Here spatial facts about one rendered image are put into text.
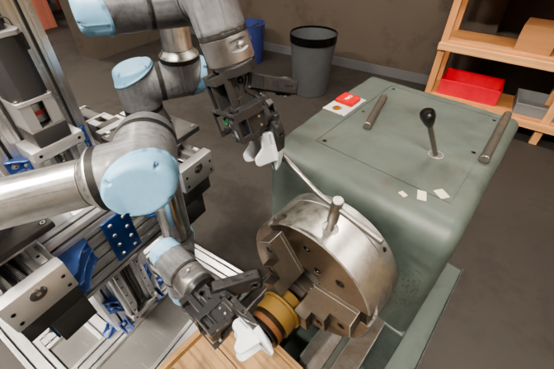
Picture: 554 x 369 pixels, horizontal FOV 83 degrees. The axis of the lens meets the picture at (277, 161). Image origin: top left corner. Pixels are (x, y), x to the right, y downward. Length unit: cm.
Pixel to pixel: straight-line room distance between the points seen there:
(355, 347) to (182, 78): 87
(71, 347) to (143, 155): 142
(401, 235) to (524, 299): 173
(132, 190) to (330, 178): 43
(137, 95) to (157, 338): 114
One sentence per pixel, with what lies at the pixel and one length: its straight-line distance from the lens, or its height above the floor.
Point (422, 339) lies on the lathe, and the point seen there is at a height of 54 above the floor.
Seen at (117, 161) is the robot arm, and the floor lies 143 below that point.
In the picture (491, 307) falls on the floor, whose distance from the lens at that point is 227.
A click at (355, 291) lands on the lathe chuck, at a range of 65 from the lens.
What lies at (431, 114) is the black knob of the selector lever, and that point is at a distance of 73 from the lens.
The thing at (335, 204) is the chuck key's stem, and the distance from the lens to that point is 57.
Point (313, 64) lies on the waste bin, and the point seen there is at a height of 42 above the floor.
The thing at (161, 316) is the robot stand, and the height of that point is 21.
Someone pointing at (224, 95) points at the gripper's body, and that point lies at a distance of 51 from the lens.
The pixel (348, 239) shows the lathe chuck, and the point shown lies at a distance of 64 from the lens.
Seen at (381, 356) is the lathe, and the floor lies 69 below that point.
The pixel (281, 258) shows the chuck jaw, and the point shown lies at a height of 116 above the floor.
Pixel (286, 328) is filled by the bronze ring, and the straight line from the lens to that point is 68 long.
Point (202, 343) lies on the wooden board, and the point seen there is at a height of 88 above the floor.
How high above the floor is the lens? 173
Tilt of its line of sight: 39 degrees down
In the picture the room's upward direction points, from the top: straight up
